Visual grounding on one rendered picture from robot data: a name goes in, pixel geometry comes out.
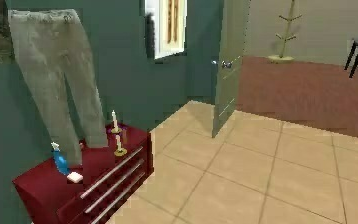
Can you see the red chest of drawers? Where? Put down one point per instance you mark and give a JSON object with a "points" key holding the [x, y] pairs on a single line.
{"points": [[47, 186]]}

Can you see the pale green coat stand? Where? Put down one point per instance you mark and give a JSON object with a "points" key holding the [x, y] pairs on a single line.
{"points": [[284, 36]]}

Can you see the framed picture with white mat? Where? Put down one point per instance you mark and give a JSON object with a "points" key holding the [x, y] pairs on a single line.
{"points": [[168, 26]]}

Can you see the blue spray bottle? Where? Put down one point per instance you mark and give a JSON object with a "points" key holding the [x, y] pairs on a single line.
{"points": [[60, 161]]}

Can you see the white candle on brass holder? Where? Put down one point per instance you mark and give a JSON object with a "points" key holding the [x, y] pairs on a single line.
{"points": [[119, 146], [114, 122]]}

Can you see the silver door knob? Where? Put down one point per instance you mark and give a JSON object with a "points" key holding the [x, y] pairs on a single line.
{"points": [[224, 64]]}

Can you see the beige trousers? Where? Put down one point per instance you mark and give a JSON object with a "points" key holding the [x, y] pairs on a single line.
{"points": [[50, 66]]}

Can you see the white soap bar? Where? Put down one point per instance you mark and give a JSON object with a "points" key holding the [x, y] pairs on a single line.
{"points": [[75, 177]]}

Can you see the grey-green room door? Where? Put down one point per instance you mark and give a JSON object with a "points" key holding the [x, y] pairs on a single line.
{"points": [[228, 66]]}

